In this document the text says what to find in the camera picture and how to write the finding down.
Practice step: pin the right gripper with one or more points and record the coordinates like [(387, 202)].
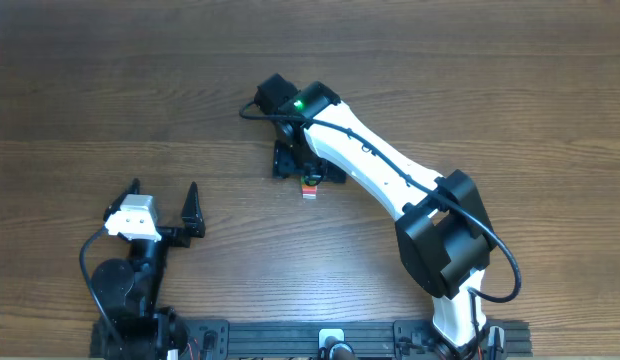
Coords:
[(285, 162)]

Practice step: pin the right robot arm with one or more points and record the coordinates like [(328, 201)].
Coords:
[(360, 160)]

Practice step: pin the red cube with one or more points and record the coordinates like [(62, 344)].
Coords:
[(310, 191)]

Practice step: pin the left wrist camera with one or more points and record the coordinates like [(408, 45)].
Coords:
[(135, 220)]

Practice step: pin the mounting rail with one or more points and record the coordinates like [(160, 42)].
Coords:
[(270, 340)]

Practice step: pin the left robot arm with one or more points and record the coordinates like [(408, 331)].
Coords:
[(135, 285)]

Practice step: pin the white cube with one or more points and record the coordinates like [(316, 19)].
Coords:
[(310, 196)]

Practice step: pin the orange cube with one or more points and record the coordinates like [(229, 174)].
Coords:
[(309, 186)]

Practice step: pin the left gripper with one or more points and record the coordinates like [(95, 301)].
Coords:
[(177, 235)]

